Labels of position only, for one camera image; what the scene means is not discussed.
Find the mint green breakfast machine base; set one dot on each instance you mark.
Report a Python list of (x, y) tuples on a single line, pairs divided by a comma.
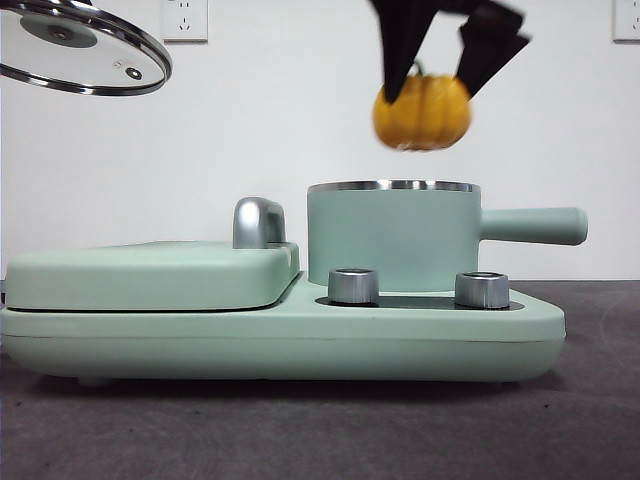
[(425, 345)]

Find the white wall socket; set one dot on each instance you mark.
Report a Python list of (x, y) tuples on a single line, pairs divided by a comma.
[(627, 20), (187, 22)]

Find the yellow plastic pumpkin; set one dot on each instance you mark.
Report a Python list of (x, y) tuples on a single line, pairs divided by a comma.
[(425, 117)]

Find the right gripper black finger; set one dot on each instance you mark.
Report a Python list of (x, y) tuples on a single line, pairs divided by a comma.
[(402, 45), (492, 50)]

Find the mint green hinged griddle cover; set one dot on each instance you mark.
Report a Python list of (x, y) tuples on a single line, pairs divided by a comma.
[(150, 280)]

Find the glass lid with green knob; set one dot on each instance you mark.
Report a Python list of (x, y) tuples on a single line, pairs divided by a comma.
[(100, 55)]

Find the silver control knob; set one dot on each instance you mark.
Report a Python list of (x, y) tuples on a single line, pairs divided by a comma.
[(481, 291), (352, 287)]

